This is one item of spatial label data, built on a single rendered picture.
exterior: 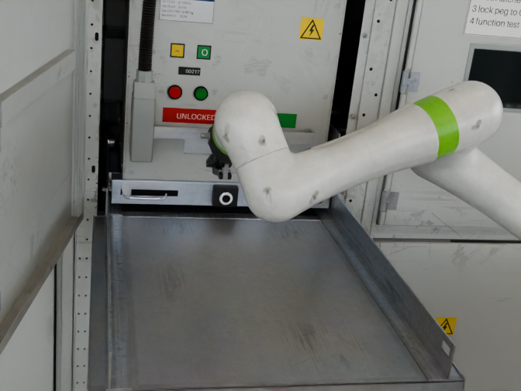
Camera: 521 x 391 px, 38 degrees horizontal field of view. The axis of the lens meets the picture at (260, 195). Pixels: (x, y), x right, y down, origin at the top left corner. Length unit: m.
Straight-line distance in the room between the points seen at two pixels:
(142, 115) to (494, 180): 0.75
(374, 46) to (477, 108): 0.42
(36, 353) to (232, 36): 0.90
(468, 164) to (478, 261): 0.53
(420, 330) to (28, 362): 0.99
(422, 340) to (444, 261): 0.64
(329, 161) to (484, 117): 0.32
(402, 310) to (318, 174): 0.35
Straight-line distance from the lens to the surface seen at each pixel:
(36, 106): 1.43
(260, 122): 1.25
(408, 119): 1.37
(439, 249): 1.99
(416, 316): 1.41
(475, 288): 2.10
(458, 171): 1.58
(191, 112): 1.76
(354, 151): 1.31
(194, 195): 1.81
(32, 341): 1.92
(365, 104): 1.80
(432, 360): 1.36
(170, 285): 1.48
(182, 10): 1.71
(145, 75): 1.63
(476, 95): 1.44
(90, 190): 1.76
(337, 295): 1.51
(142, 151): 1.66
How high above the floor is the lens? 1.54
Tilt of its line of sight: 20 degrees down
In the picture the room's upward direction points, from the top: 6 degrees clockwise
